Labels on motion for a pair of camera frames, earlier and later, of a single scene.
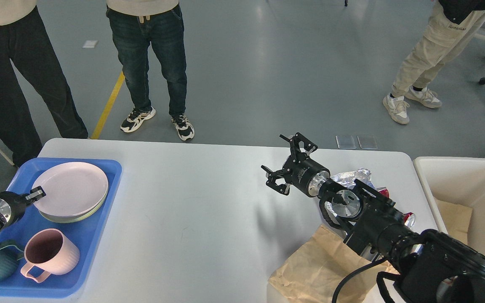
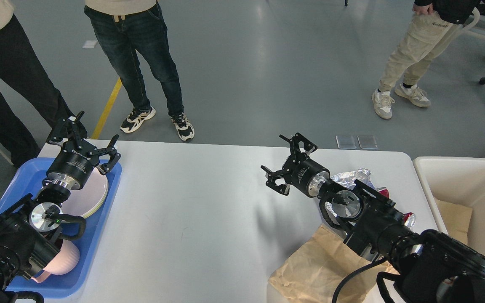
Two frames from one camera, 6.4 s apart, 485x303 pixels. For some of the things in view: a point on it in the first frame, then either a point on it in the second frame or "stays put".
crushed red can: (409, 218) stays put
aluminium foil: (362, 176) stays put
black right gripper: (310, 177) stays put
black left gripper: (17, 202) -> (71, 166)
